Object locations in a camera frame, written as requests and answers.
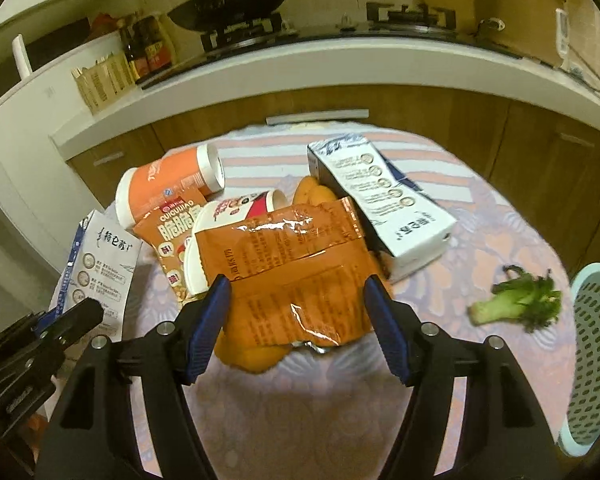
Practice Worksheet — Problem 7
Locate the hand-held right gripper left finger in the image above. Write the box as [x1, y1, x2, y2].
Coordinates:
[32, 276, 233, 480]

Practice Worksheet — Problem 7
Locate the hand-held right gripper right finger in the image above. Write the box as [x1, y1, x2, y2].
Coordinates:
[364, 276, 581, 480]

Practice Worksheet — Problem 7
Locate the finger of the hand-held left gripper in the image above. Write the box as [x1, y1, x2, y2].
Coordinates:
[34, 297, 105, 361]

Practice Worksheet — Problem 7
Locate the orange foil snack bag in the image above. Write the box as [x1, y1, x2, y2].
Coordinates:
[192, 197, 378, 356]

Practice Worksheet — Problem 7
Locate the orange printed snack packet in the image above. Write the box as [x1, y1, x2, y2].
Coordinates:
[132, 189, 208, 306]

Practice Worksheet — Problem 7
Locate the red and white paper cup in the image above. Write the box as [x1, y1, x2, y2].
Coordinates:
[187, 189, 288, 297]

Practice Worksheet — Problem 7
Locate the white and blue milk carton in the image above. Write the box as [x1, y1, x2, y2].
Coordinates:
[307, 130, 457, 282]

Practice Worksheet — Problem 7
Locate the orange cylinder container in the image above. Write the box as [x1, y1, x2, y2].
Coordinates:
[116, 142, 226, 231]

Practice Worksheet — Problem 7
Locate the light blue plastic basket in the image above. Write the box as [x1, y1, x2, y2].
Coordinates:
[559, 262, 600, 458]

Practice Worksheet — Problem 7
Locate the pink floral tablecloth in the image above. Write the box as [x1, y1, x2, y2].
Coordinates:
[47, 125, 578, 480]

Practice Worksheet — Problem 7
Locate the green vegetable stem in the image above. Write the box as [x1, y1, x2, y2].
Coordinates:
[468, 264, 564, 334]

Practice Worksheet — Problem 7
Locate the box of yellow packets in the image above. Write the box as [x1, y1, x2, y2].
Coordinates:
[70, 52, 137, 113]

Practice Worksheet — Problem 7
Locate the black gas stove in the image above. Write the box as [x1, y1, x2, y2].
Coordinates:
[140, 2, 463, 92]

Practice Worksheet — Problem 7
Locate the white plug-in timer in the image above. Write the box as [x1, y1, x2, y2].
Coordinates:
[554, 7, 574, 61]

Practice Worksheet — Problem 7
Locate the brown rice cooker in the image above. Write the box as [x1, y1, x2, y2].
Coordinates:
[466, 0, 567, 68]

